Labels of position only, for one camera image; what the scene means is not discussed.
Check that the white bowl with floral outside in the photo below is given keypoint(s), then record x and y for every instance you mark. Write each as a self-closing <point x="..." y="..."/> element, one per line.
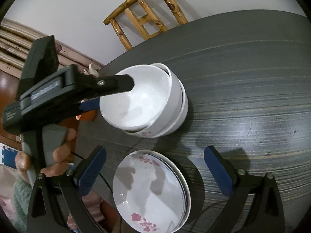
<point x="135" y="109"/>

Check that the beige striped sofa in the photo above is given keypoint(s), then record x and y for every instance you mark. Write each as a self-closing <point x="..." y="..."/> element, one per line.
<point x="17" y="40"/>

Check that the green fuzzy sleeve forearm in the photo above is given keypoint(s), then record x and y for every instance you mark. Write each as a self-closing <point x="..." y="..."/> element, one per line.
<point x="21" y="196"/>

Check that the floral porcelain teapot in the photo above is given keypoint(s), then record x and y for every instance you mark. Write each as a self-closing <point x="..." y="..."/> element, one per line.
<point x="91" y="71"/>

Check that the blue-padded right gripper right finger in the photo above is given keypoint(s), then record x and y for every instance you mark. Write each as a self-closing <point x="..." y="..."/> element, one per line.
<point x="266" y="213"/>

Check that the floral white plate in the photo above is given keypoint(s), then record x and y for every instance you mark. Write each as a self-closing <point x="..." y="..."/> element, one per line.
<point x="147" y="193"/>

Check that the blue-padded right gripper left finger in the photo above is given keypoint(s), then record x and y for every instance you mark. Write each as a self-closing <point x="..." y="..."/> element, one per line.
<point x="55" y="198"/>

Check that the wooden chair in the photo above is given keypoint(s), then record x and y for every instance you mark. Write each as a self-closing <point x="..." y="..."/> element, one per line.
<point x="149" y="17"/>

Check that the left hand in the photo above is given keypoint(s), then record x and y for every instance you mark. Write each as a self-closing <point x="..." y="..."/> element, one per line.
<point x="61" y="155"/>

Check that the large white bowl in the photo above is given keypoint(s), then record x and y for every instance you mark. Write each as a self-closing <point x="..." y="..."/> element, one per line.
<point x="174" y="112"/>

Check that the orange plastic cup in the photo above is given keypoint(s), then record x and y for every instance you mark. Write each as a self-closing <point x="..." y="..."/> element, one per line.
<point x="87" y="117"/>

